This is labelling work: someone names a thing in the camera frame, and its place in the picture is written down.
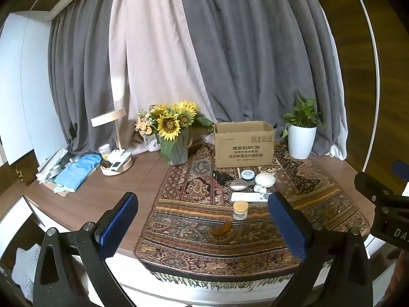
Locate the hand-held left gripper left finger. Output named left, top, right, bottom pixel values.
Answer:
left=33, top=192, right=139, bottom=307

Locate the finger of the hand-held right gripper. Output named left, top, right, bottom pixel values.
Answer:
left=354, top=172, right=394, bottom=203
left=392, top=161, right=409, bottom=196

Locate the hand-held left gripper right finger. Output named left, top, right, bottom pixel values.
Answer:
left=267, top=192, right=374, bottom=307

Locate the brown cardboard box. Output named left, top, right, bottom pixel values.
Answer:
left=213, top=121, right=276, bottom=169

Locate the long white remote control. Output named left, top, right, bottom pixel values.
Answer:
left=231, top=192, right=272, bottom=203

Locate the small jar with cream lid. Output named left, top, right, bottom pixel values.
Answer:
left=233, top=201, right=249, bottom=221

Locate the white round case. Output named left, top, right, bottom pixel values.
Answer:
left=255, top=173, right=275, bottom=187

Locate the small white remote control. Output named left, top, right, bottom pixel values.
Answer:
left=110, top=153, right=132, bottom=170

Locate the amber hair comb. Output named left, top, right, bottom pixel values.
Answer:
left=209, top=220, right=233, bottom=238

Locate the blue cloth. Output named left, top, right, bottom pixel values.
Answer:
left=54, top=154, right=102, bottom=193

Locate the white ribbed plant pot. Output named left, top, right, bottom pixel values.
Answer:
left=288, top=125, right=317, bottom=160

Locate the patterned table runner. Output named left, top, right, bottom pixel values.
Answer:
left=134, top=144, right=371, bottom=287

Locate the small black clip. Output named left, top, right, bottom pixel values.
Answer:
left=212, top=170, right=234, bottom=185

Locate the stack of white papers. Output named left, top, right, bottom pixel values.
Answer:
left=36, top=147, right=69, bottom=184

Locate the white desk lamp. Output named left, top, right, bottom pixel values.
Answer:
left=91, top=108, right=133, bottom=176

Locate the green ribbed vase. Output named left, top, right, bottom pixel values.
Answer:
left=156, top=128, right=194, bottom=166

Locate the green potted plant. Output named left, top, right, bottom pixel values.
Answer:
left=281, top=93, right=327, bottom=139

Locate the white striped cloth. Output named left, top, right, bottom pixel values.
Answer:
left=11, top=246, right=42, bottom=301

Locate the sunflower bouquet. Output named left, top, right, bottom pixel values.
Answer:
left=134, top=101, right=214, bottom=142

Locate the grey curtain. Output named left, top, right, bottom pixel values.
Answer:
left=48, top=0, right=135, bottom=156
left=176, top=0, right=349, bottom=161

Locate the white wardrobe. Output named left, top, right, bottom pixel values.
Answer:
left=0, top=11, right=68, bottom=167

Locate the pale pink curtain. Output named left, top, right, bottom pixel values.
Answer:
left=109, top=0, right=219, bottom=154

